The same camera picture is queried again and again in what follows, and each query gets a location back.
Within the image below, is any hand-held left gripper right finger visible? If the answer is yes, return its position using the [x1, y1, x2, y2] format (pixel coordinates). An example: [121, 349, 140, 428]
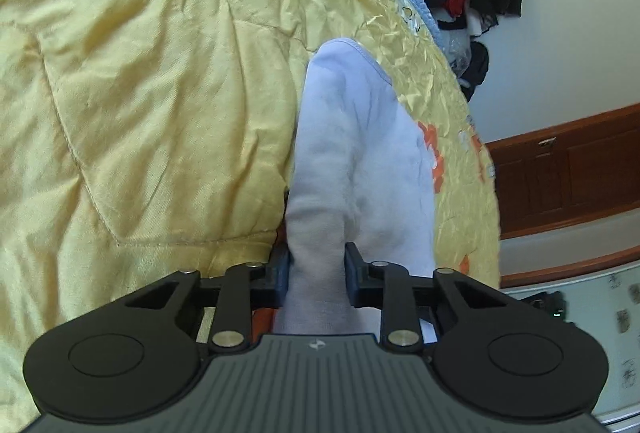
[343, 243, 507, 355]

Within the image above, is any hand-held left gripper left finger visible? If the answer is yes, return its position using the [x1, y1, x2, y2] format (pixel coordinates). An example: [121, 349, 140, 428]
[124, 245, 292, 355]

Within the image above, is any pale lavender small garment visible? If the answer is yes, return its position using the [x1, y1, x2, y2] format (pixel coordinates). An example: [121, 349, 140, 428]
[272, 38, 442, 345]

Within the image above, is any dark device with green light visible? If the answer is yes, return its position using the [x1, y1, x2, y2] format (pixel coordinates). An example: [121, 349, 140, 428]
[522, 291, 567, 320]

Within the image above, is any yellow cartoon-print quilt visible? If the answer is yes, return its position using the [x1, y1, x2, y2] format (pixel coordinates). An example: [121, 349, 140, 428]
[0, 0, 502, 426]

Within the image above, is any wooden door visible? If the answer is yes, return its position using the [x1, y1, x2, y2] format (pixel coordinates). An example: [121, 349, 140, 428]
[484, 102, 640, 242]

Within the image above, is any black cloth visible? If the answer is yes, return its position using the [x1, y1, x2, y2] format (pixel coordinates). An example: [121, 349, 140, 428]
[459, 41, 491, 102]

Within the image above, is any clear plastic bag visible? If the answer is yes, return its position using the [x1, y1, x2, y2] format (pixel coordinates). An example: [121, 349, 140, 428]
[442, 30, 473, 74]

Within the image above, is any white cloth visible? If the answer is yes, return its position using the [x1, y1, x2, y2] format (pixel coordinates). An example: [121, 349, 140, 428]
[434, 7, 498, 38]

